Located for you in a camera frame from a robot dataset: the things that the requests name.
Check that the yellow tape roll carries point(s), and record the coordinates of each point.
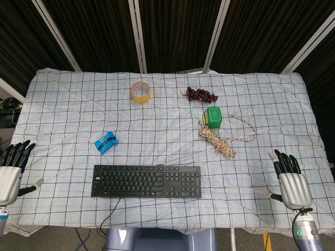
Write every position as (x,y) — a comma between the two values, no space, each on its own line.
(141,92)

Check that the white checked tablecloth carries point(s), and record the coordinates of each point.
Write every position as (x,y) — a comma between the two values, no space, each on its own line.
(167,146)

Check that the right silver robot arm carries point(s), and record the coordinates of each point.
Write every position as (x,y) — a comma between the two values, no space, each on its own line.
(305,232)

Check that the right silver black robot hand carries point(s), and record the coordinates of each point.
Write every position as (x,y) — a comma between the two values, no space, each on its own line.
(294,187)

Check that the black computer keyboard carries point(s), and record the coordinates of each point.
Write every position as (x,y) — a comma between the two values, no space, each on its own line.
(146,181)

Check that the green plastic box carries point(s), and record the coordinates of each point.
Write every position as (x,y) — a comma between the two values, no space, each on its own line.
(212,118)

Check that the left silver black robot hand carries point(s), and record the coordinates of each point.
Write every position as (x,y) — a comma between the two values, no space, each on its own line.
(9,175)

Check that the grey robot torso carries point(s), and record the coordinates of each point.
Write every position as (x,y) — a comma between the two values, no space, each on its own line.
(161,239)

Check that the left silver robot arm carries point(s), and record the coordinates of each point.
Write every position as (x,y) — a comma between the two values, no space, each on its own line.
(2,218)

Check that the white table leg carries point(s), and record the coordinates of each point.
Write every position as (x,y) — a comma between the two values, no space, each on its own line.
(233,239)

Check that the blue snack packet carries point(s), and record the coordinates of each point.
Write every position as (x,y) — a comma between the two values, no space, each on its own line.
(106,141)

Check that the white partition frame post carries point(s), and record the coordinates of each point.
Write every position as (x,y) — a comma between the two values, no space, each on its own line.
(216,35)
(138,35)
(307,43)
(11,90)
(56,32)

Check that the dark red grape bunch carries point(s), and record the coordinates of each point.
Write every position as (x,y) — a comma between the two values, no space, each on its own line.
(200,94)

